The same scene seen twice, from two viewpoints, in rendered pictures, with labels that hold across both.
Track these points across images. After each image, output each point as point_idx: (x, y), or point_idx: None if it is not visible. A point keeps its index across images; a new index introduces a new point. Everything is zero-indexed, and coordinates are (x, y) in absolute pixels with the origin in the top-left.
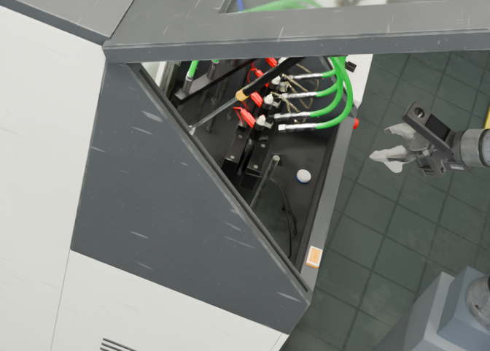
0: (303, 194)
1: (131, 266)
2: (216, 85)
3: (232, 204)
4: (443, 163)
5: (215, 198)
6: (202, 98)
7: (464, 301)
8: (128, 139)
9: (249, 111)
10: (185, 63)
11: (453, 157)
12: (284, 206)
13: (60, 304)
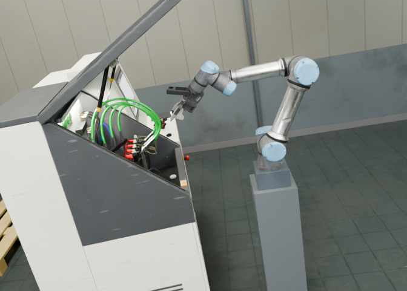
0: (176, 181)
1: (111, 234)
2: None
3: (126, 163)
4: (193, 101)
5: (119, 165)
6: None
7: (258, 169)
8: (70, 160)
9: (132, 161)
10: None
11: (194, 96)
12: None
13: (97, 288)
